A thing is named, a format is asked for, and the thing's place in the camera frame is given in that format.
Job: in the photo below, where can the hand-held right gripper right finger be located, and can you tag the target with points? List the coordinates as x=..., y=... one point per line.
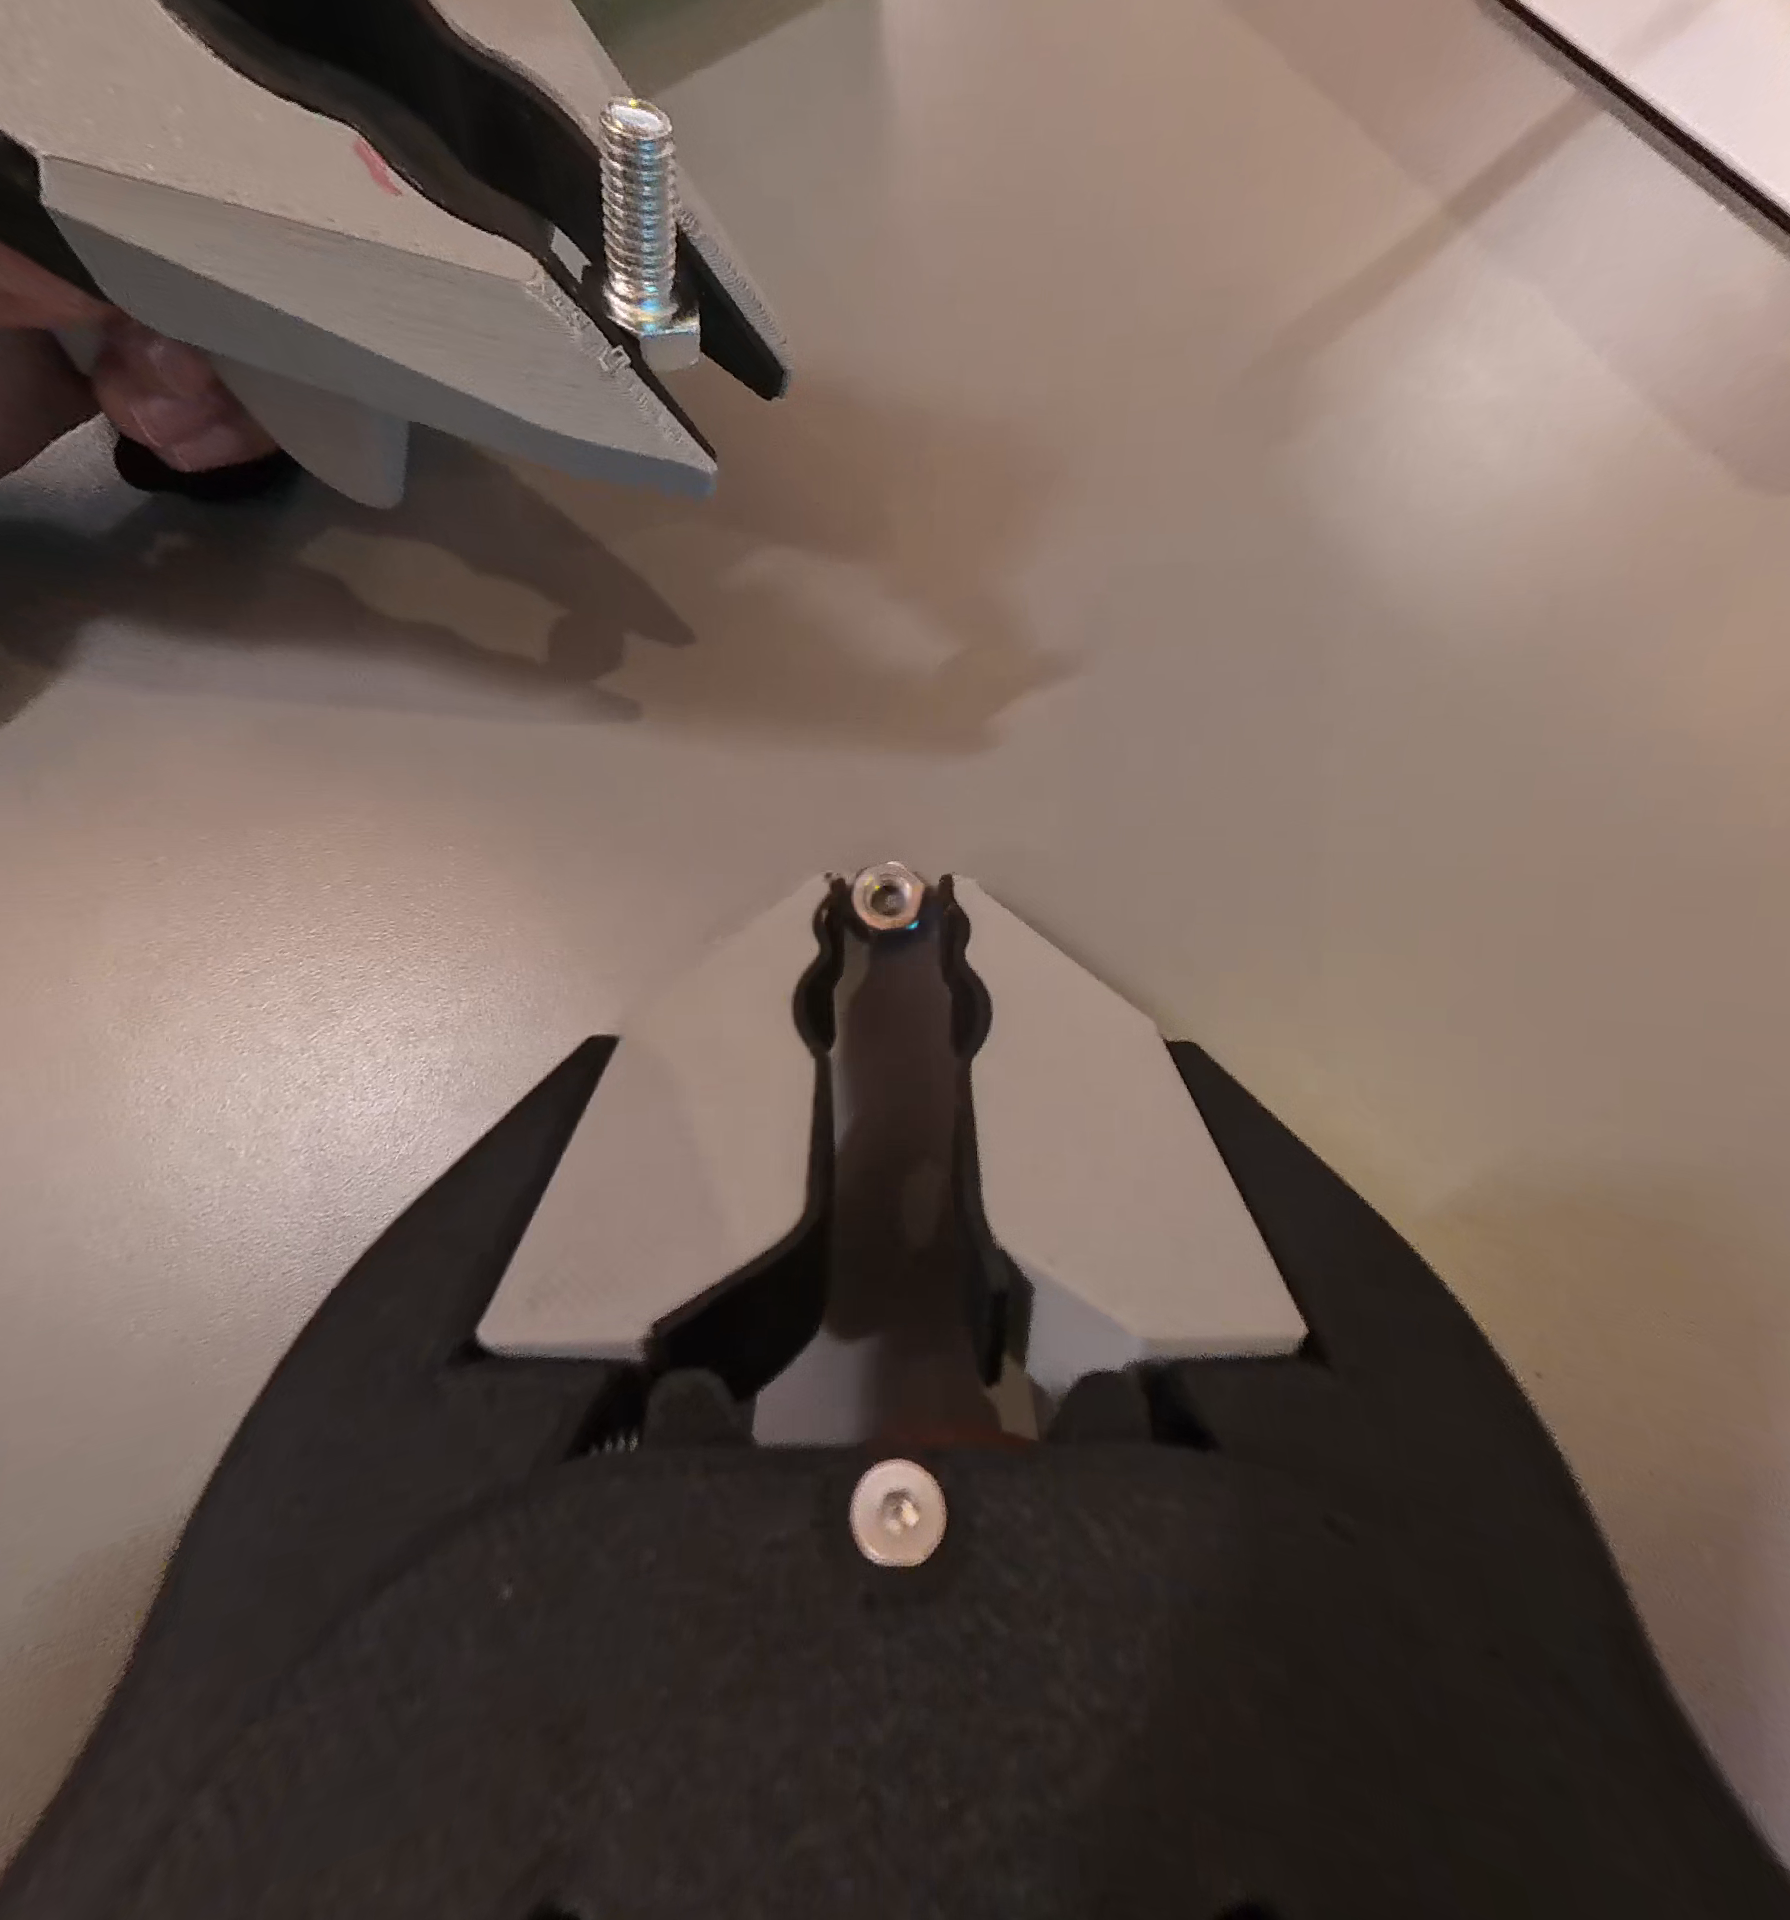
x=1120, y=1184

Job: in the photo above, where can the person's left hand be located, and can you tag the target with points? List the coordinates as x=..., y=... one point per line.
x=26, y=391

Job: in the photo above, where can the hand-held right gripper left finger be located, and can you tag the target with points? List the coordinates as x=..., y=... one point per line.
x=655, y=1170

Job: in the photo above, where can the white folding stand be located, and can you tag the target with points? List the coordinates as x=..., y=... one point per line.
x=1706, y=89

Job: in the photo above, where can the small silver bolt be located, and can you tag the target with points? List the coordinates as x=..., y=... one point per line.
x=640, y=211

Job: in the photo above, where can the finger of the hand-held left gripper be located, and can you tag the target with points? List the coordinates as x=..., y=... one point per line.
x=356, y=315
x=566, y=61

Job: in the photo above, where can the single steel nut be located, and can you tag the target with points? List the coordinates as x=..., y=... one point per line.
x=872, y=899

